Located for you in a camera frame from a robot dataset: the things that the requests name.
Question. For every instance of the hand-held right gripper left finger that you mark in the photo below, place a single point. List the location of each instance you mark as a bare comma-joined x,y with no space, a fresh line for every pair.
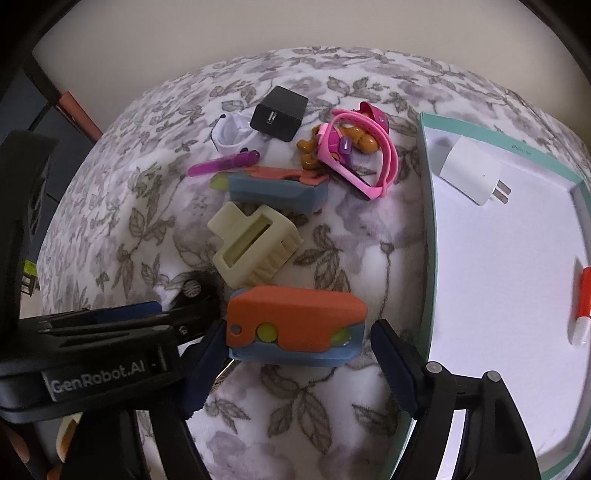
208,369

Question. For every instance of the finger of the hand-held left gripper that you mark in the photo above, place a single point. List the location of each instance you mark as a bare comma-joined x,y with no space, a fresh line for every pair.
129,310
138,331

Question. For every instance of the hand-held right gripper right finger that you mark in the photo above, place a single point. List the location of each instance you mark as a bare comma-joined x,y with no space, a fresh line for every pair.
396,369

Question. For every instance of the black fuzzy hair clip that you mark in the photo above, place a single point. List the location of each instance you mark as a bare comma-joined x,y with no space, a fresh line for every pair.
194,287

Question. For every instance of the orange blue toy knife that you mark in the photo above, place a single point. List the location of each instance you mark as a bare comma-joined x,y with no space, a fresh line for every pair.
295,314

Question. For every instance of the white teal box lid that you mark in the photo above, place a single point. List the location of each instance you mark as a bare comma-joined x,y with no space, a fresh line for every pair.
498,277

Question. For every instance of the cream hair claw clip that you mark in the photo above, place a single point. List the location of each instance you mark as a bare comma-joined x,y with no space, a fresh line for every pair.
277,226

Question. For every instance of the purple plastic stick toy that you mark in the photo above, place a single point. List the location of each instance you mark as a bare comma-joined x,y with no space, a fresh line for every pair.
221,164

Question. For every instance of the salmon blue toy knife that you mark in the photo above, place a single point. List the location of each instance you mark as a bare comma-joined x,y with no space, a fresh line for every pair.
272,191

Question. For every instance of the floral blanket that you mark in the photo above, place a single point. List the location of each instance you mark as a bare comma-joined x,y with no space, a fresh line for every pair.
369,286

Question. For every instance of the yellow green box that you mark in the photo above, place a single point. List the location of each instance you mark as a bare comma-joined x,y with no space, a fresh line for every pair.
29,267

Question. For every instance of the orange white bottle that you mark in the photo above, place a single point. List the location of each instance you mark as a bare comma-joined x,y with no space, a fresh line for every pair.
584,295

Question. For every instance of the white earbud case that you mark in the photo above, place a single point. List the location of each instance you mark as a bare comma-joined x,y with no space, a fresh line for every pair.
233,134

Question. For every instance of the pink wrist watch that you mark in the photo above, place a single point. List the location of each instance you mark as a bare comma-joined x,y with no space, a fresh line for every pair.
390,161

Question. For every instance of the white power adapter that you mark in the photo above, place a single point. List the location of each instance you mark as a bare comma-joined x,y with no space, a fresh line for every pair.
466,168

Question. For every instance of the orange toy figure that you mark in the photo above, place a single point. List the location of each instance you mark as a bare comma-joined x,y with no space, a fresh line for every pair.
307,145

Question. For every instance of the black charger cube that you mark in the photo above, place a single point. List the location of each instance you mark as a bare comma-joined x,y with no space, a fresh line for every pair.
277,113

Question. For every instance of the orange wooden rail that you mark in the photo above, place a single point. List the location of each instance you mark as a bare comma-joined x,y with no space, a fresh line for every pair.
74,108

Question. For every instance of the dark metal frame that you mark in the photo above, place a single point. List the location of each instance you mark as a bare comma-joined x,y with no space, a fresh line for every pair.
44,76

